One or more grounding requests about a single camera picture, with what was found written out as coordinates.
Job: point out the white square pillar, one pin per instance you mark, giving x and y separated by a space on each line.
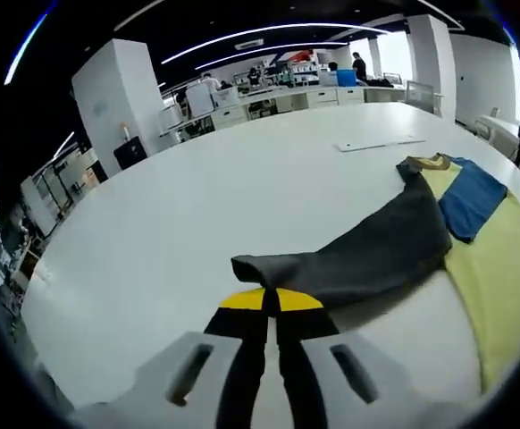
117 98

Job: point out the grey framed office chair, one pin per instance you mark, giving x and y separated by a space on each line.
421 96

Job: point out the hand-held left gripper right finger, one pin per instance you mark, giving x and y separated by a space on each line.
304 322

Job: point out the black low cabinet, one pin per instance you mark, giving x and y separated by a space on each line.
130 154

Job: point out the yellow blue black garment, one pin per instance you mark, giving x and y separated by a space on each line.
376 254

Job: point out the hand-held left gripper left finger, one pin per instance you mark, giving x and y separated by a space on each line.
242 322

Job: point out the blue storage bin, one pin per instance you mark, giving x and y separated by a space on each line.
347 77

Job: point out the white drawer cabinet counter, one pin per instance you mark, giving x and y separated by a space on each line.
313 98

